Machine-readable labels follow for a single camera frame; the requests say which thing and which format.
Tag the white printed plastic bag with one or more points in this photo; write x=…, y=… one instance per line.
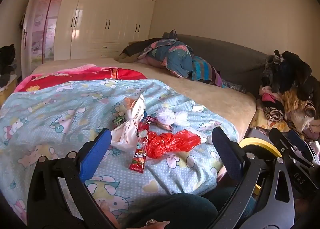
x=124, y=136

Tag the dark clothes on cabinet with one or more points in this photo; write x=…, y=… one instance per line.
x=7, y=58

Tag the red snack stick wrapper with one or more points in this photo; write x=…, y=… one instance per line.
x=139, y=158

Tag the striped colourful blanket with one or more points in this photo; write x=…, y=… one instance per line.
x=205, y=72

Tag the pink cartoon door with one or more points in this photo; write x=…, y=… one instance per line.
x=44, y=27

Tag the red pink blanket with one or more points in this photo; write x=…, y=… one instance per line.
x=89, y=72

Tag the green dark wrapper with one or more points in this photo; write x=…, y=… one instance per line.
x=117, y=121

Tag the white tissue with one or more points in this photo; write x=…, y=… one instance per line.
x=167, y=116

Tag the operator hand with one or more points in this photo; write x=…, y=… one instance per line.
x=153, y=224

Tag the dark brown garment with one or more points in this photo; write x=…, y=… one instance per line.
x=133, y=50

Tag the red plastic bag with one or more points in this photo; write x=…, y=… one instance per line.
x=161, y=144

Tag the pile of clothes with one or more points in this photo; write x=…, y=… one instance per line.
x=288, y=97

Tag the grey upholstered headboard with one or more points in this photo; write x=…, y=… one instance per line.
x=237, y=64

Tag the yellow rimmed trash bin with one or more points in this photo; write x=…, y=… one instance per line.
x=267, y=153

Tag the purple candy wrapper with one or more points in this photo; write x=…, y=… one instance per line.
x=155, y=122

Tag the white drawer cabinet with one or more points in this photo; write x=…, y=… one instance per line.
x=7, y=90

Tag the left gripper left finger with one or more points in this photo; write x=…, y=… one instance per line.
x=47, y=206

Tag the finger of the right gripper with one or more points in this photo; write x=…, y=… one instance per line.
x=303, y=148
x=303, y=174

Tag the light blue cartoon quilt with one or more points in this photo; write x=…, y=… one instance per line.
x=54, y=121

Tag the blue floral folded duvet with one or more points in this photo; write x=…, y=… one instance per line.
x=170, y=53

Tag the cream glossy wardrobe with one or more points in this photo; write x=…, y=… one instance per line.
x=100, y=28

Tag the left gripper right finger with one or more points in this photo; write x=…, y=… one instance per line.
x=263, y=196

